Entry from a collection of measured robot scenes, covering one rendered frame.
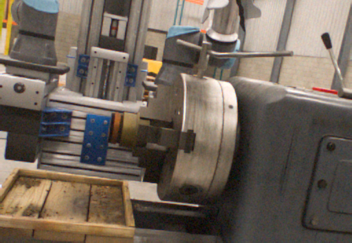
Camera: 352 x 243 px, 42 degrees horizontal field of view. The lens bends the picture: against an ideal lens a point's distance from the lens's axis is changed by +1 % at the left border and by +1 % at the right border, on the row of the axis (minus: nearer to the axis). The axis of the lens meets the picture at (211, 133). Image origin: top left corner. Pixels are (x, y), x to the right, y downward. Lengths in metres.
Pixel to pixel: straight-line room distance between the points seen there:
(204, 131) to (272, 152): 0.15
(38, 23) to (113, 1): 0.28
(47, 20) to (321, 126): 1.02
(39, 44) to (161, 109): 0.65
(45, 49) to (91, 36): 0.23
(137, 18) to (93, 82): 0.31
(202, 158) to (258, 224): 0.19
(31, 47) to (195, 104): 0.80
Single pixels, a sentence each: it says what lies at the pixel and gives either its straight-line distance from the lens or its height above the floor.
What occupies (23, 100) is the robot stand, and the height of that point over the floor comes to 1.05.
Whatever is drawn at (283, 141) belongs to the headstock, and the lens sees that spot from 0.97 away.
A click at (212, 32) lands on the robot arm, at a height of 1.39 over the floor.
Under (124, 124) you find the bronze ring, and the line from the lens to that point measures 1.07.
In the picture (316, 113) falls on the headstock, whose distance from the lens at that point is 0.99.
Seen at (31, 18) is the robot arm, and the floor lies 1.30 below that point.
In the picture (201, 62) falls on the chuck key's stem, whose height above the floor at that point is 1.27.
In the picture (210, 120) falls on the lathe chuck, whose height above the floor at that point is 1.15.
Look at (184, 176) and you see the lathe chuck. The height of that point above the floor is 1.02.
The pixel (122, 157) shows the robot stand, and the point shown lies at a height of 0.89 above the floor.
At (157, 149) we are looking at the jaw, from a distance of 1.13.
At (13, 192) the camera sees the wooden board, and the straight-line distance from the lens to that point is 1.20.
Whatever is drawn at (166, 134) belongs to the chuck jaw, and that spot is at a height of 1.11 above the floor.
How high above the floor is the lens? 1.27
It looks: 8 degrees down
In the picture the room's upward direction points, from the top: 11 degrees clockwise
